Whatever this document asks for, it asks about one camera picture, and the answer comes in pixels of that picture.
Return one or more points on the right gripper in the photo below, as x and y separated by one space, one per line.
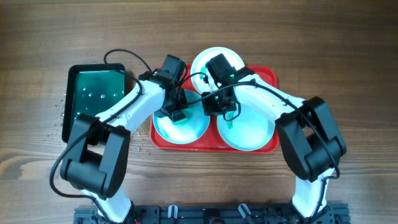
209 110

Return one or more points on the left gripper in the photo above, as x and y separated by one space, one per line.
182 104

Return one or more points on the green dish sponge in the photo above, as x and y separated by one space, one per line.
178 117

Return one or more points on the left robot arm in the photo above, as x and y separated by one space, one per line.
95 160

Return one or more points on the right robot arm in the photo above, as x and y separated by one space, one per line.
311 142

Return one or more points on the black tray with green water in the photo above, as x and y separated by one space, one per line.
92 89

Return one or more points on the light blue plate left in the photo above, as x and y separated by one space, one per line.
186 130

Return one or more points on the light blue plate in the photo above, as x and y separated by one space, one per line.
186 130
249 131

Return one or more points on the white round plate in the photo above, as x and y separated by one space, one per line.
203 82

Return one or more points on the light blue plate right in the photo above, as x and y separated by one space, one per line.
249 131

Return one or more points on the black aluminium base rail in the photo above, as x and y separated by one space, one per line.
268 213

